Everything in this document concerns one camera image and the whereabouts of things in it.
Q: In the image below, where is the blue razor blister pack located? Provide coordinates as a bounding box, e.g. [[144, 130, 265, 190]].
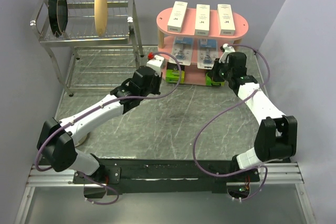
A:
[[171, 37, 194, 66], [197, 39, 218, 70]]

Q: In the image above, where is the pink three-tier shelf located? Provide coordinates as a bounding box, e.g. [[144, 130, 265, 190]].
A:
[[156, 8, 249, 86]]

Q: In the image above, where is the white slim box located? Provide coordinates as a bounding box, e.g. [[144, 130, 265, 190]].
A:
[[195, 4, 210, 36], [217, 4, 236, 36], [167, 1, 188, 33]]

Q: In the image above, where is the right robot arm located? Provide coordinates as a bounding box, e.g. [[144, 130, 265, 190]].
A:
[[211, 51, 298, 181]]

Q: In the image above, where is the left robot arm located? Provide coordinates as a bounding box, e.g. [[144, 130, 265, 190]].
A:
[[37, 66, 162, 183]]

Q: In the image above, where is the metal dish rack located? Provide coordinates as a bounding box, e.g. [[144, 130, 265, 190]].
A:
[[30, 0, 144, 97]]

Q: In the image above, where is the beige tape roll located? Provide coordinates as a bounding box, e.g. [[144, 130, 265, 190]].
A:
[[75, 133, 90, 147]]

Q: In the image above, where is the beige wooden plate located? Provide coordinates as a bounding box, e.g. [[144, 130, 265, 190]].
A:
[[94, 0, 108, 36]]

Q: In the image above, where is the black plate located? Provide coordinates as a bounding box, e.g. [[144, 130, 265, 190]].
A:
[[48, 0, 68, 38]]

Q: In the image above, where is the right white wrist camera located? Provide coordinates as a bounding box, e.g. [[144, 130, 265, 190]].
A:
[[219, 44, 235, 63]]

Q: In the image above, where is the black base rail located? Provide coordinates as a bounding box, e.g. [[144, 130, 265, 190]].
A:
[[70, 154, 260, 196]]

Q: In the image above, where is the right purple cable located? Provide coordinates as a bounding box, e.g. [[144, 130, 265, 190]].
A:
[[193, 44, 271, 205]]

